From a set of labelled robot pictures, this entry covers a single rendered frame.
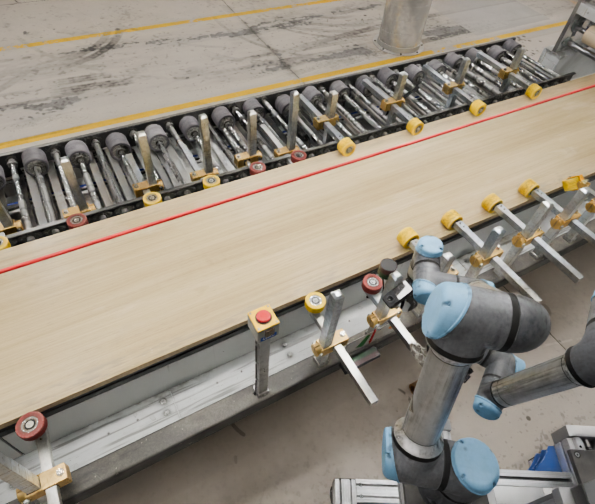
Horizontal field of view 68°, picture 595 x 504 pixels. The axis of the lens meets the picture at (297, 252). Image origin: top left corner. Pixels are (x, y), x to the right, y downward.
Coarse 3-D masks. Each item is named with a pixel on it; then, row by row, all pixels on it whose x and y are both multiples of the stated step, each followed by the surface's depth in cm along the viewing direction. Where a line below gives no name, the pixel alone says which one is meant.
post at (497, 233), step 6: (498, 228) 170; (492, 234) 172; (498, 234) 170; (486, 240) 176; (492, 240) 173; (498, 240) 173; (486, 246) 177; (492, 246) 175; (480, 252) 181; (486, 252) 178; (492, 252) 180; (468, 270) 191; (474, 270) 188; (480, 270) 189; (468, 276) 192; (474, 276) 190
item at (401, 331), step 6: (366, 294) 182; (378, 294) 179; (372, 300) 179; (378, 300) 177; (396, 318) 172; (390, 324) 173; (396, 324) 170; (402, 324) 170; (396, 330) 170; (402, 330) 169; (402, 336) 168; (408, 336) 167; (408, 342) 166; (414, 342) 166; (408, 348) 167
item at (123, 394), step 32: (576, 192) 247; (480, 224) 211; (352, 288) 191; (288, 320) 182; (192, 352) 162; (224, 352) 174; (128, 384) 155; (160, 384) 167; (64, 416) 149; (96, 416) 160; (0, 448) 144; (32, 448) 154
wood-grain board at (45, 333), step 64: (448, 128) 250; (512, 128) 255; (576, 128) 260; (320, 192) 209; (384, 192) 212; (448, 192) 215; (512, 192) 219; (0, 256) 172; (64, 256) 174; (128, 256) 176; (192, 256) 179; (256, 256) 181; (320, 256) 184; (384, 256) 186; (0, 320) 155; (64, 320) 157; (128, 320) 158; (192, 320) 160; (0, 384) 141; (64, 384) 142
